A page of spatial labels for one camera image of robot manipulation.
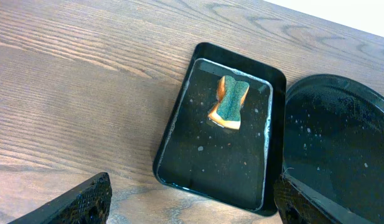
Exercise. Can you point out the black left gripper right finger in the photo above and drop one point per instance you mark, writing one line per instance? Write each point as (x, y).
(294, 207)

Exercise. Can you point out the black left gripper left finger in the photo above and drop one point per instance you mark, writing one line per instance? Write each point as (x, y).
(88, 202)

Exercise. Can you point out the yellow green scrub sponge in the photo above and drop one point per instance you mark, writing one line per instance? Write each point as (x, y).
(231, 95)

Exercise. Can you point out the black rectangular water tray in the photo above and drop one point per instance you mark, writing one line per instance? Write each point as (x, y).
(233, 166)

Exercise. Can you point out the round black serving tray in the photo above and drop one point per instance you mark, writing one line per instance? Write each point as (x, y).
(334, 147)

